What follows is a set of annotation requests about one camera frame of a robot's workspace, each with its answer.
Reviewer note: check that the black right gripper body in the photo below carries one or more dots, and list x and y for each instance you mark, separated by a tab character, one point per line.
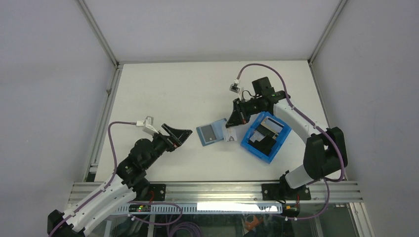
251	107

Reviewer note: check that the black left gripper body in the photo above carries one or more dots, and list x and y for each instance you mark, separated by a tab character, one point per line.
160	143

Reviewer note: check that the white VIP card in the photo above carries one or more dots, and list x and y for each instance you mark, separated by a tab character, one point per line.
229	134

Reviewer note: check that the teal leather card holder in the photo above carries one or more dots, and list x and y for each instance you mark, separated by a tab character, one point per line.
211	133

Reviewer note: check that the blue plastic bin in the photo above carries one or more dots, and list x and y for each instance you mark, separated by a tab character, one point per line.
265	137

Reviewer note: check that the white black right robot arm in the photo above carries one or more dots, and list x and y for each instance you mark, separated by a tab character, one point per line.
325	149

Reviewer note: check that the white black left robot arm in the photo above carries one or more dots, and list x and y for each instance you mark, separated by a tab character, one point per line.
126	183

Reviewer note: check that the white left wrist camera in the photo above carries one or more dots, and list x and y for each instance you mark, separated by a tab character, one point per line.
147	125

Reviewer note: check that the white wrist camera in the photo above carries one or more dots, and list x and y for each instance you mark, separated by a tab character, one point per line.
147	125
235	87

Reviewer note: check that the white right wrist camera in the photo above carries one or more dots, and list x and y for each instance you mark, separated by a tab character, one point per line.
235	87

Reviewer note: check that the white slotted cable duct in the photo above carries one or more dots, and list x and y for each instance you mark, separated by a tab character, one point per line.
201	208

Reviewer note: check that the aluminium front mounting rail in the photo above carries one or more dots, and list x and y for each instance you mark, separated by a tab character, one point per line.
262	191

